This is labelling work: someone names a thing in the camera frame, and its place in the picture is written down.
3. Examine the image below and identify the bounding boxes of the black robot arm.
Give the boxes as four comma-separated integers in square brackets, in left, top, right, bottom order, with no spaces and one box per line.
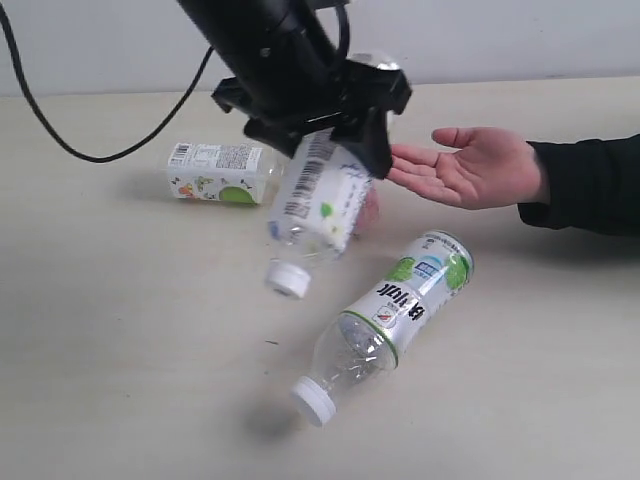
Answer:
[179,0,412,179]

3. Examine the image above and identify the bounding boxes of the square bottle butterfly label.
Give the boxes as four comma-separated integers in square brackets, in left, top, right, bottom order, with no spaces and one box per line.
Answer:
[164,142,288,206]

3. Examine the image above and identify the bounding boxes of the clear bottle white barcode label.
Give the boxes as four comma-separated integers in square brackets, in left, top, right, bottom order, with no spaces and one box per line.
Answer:
[265,129,373,299]

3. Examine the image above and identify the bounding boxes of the person's open bare hand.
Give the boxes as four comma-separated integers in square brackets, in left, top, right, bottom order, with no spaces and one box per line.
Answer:
[387,127,550,210]

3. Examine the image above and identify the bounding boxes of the clear bottle lime label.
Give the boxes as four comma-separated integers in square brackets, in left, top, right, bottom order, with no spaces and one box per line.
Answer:
[291,230,474,427]

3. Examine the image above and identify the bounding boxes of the pink peach drink bottle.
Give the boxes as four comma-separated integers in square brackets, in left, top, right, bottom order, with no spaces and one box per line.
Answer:
[352,187,380,238]

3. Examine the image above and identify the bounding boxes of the black sleeved forearm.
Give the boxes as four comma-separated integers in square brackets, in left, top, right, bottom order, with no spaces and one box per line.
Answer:
[518,135,639,237]

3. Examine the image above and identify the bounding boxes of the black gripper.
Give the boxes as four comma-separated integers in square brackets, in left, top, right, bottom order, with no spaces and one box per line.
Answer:
[212,52,412,179]

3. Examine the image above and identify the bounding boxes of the black cable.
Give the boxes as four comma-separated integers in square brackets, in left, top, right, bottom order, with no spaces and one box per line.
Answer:
[0,6,215,163]

